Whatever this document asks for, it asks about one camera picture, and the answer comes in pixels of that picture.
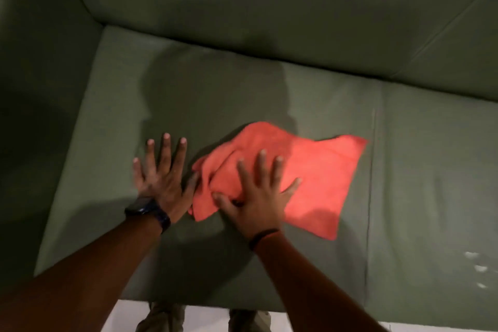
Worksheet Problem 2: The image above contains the person's right forearm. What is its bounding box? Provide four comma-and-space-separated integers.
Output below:
255, 231, 390, 332

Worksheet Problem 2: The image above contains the person's right leg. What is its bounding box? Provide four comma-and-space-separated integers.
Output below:
228, 308, 272, 332

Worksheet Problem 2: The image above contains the green sofa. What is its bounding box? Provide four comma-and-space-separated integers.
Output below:
0, 0, 498, 332

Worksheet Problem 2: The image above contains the person's left forearm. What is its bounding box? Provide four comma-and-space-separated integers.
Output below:
0, 214, 163, 332

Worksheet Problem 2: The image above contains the person's leg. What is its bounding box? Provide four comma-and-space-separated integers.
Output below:
228, 308, 272, 332
134, 302, 186, 332

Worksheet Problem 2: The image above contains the red cleaning cloth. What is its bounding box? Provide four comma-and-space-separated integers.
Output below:
188, 122, 369, 241

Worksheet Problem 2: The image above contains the black wrist band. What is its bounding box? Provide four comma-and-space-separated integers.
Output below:
248, 228, 281, 251

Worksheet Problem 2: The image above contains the person's left hand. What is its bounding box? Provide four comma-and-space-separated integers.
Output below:
132, 133, 200, 224

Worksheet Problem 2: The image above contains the person's right hand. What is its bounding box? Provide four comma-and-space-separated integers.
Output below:
212, 149, 303, 241

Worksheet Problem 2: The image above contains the person's left leg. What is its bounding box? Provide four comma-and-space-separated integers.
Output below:
134, 302, 186, 332

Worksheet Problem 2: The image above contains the black wrist watch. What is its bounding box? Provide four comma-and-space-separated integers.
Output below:
124, 196, 172, 234

